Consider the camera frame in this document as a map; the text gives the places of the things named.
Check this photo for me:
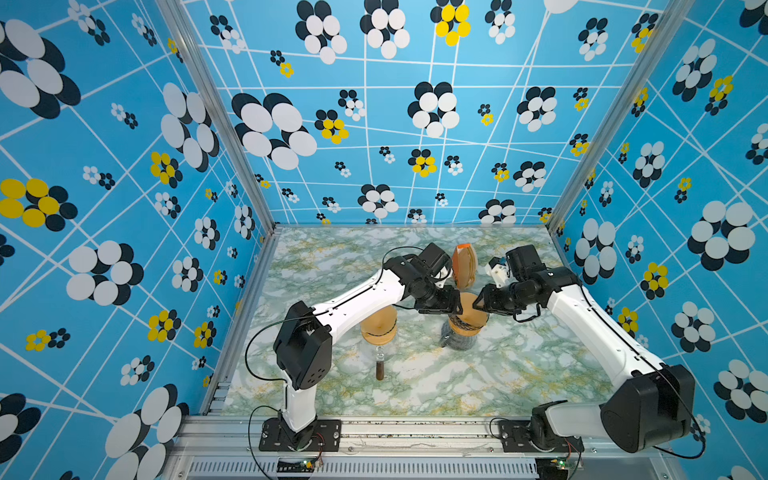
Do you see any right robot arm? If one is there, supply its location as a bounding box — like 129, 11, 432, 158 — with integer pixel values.
473, 245, 695, 453

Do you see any orange coffee filter pack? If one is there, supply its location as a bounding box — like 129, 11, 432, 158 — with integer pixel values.
452, 243, 478, 290

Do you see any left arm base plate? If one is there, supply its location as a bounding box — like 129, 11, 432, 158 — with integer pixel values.
258, 418, 342, 452

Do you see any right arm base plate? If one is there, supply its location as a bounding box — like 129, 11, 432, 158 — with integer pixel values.
489, 419, 584, 455

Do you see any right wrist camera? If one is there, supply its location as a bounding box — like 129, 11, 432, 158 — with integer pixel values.
485, 257, 509, 288

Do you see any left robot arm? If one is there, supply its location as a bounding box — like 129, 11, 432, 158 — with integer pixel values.
273, 243, 462, 449

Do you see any grey glass pitcher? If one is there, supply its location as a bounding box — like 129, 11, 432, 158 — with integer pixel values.
439, 329, 477, 351

